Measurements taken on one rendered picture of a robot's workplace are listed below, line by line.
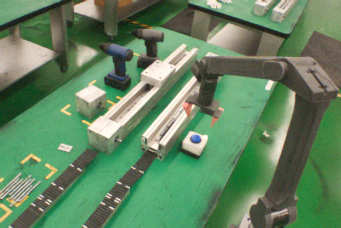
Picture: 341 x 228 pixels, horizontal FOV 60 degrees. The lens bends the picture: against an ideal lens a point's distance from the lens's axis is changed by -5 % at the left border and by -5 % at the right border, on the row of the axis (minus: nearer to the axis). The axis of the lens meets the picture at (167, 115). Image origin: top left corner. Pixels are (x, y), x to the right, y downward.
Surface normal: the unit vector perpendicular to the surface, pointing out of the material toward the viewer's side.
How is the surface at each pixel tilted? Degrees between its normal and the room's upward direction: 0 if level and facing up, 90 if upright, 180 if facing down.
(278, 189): 82
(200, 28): 90
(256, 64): 86
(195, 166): 0
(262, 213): 88
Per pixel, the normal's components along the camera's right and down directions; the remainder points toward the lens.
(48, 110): 0.11, -0.76
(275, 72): -0.94, 0.11
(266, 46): -0.48, 0.52
